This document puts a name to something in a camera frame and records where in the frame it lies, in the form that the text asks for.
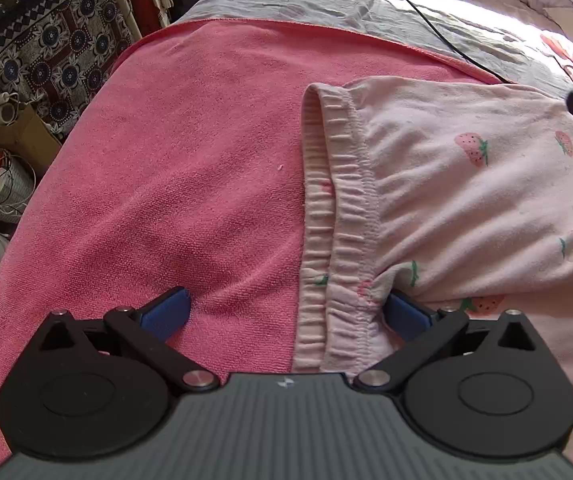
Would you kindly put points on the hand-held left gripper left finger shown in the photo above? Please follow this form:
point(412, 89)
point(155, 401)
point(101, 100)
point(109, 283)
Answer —
point(166, 312)

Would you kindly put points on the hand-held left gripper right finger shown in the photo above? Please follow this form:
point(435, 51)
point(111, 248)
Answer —
point(406, 317)

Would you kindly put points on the light pink strawberry pants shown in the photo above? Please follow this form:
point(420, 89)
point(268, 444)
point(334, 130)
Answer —
point(466, 210)

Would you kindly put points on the pink terry towel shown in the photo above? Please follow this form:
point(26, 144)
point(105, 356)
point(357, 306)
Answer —
point(166, 160)

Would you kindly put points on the brown cardboard box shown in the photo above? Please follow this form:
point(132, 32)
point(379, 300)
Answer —
point(31, 140)

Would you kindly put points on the dark floral patterned cloth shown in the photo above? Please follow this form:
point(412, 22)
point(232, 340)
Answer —
point(56, 50)

